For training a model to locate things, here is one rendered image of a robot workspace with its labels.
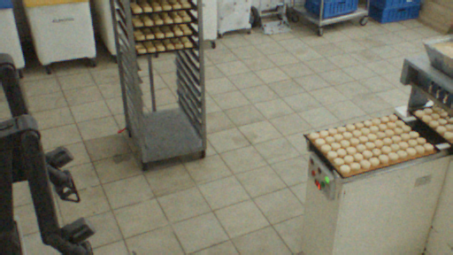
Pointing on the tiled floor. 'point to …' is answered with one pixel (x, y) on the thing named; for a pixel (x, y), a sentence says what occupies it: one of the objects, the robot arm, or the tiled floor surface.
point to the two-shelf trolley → (327, 18)
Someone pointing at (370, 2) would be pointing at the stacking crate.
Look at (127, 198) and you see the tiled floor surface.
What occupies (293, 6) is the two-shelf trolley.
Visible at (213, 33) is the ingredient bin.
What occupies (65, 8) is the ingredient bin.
